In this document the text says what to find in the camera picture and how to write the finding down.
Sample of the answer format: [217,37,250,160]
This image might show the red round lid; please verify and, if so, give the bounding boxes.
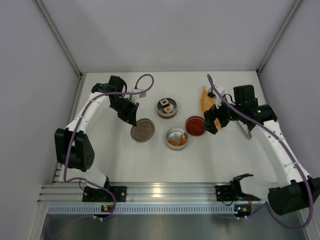
[185,116,206,137]

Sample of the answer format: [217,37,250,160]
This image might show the brown round lid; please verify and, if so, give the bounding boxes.
[130,118,155,143]

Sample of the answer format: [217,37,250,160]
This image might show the metal tongs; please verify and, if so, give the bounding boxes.
[236,121,252,140]

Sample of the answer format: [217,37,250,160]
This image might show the orange fried shrimp piece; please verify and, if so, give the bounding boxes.
[168,134,187,147]

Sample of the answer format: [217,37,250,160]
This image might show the sushi roll red centre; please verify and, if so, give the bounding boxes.
[159,98,170,108]

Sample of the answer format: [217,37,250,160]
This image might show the sushi roll orange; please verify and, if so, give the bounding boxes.
[163,104,174,114]

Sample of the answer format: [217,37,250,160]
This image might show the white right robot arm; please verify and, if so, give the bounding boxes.
[200,85,320,216]

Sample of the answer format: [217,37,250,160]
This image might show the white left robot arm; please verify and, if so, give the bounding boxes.
[54,75,145,195]

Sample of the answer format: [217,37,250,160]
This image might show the woven bamboo boat tray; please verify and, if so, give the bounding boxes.
[200,86,225,130]

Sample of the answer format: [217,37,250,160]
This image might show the beige band metal container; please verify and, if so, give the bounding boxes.
[165,127,188,151]

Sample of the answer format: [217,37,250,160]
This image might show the red band metal container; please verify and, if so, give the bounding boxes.
[156,97,178,119]

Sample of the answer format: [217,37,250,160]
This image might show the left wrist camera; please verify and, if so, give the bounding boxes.
[130,88,147,102]

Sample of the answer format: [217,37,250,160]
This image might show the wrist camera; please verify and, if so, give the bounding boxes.
[130,88,147,102]
[207,85,225,107]

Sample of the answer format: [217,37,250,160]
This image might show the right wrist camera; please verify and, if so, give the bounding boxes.
[207,85,225,107]

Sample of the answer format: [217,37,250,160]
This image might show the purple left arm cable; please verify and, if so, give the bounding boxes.
[63,73,155,221]

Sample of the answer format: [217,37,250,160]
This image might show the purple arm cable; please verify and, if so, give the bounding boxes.
[63,73,155,221]
[206,73,315,230]

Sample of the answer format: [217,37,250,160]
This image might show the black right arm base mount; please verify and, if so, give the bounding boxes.
[215,185,260,202]

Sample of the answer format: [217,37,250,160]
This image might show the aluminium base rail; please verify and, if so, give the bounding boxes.
[37,181,273,202]

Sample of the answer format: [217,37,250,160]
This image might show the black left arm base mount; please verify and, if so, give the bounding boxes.
[82,186,127,203]

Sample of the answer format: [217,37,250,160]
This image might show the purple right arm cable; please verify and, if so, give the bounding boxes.
[206,73,315,230]

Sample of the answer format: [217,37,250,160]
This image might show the left aluminium frame post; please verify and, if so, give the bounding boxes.
[33,0,85,106]

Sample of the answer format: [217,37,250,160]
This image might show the aluminium frame post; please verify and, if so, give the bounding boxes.
[256,0,311,76]
[33,0,85,106]

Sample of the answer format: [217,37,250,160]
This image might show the slotted grey cable duct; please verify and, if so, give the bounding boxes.
[47,203,251,215]

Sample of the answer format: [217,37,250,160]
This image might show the right aluminium frame post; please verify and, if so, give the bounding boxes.
[256,0,311,76]

